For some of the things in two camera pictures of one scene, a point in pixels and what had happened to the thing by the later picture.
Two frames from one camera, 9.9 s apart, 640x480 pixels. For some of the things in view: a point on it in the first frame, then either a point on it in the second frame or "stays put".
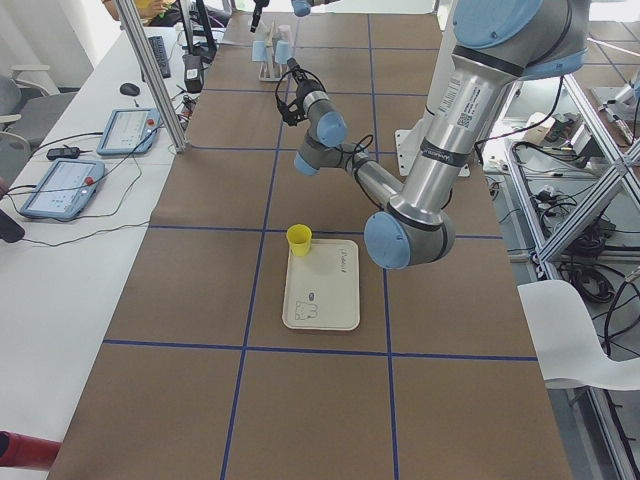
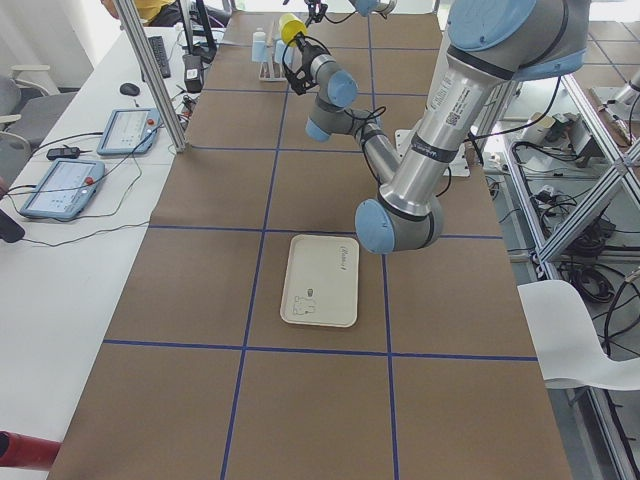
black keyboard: [159, 49] stays put
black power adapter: [67, 152] stays put
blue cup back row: [259, 50] stays put
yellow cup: [299, 236] → [290, 26]
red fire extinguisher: [17, 450] stays put
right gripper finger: [260, 4] → [316, 11]
